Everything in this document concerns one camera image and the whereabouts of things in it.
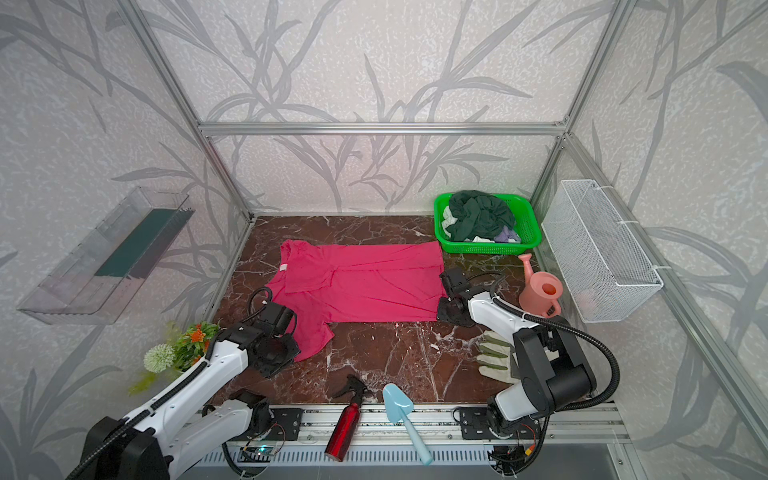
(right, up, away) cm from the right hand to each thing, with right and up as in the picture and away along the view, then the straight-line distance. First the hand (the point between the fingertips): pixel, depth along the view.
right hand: (446, 305), depth 93 cm
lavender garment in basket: (+25, +22, +15) cm, 36 cm away
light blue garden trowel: (-15, -22, -16) cm, 31 cm away
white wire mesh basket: (+28, +15, -31) cm, 45 cm away
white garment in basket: (+4, +28, +23) cm, 37 cm away
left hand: (-42, -10, -10) cm, 44 cm away
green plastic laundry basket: (+32, +29, +19) cm, 47 cm away
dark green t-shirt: (+13, +30, +11) cm, 34 cm away
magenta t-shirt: (-40, +6, +5) cm, 41 cm away
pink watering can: (+26, +5, -7) cm, 27 cm away
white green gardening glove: (+13, -13, -9) cm, 20 cm away
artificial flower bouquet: (-69, -7, -20) cm, 72 cm away
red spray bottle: (-28, -25, -21) cm, 43 cm away
